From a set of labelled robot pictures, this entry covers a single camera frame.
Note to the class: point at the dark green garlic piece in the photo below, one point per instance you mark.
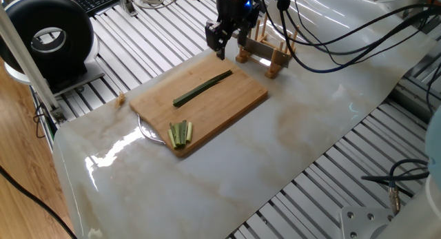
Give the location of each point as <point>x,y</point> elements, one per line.
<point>175,135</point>
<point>178,134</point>
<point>184,132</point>

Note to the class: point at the bamboo cutting board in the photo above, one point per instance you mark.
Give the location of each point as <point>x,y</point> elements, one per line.
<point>213,104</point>

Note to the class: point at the pale green garlic piece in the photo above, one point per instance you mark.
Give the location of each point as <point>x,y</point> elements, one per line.
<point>171,139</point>
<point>189,131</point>

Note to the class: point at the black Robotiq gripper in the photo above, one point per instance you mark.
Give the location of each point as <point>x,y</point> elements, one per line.
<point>236,11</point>

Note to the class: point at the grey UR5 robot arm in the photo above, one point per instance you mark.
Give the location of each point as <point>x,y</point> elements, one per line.
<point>434,146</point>

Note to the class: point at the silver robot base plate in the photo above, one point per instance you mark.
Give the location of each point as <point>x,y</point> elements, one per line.
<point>361,221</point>

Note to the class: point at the long green garlic stalk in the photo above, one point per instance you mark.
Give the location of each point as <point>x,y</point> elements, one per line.
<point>200,89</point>

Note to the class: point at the tan garlic root bit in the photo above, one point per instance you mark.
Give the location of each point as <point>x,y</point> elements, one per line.
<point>120,98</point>

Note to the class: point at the wooden peg rack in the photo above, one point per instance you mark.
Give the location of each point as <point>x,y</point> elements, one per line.
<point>274,68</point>

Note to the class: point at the short aluminium frame post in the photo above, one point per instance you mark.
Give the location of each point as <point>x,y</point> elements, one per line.
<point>127,3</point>

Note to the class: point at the marble pattern table mat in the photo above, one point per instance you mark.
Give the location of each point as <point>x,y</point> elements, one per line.
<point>241,170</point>

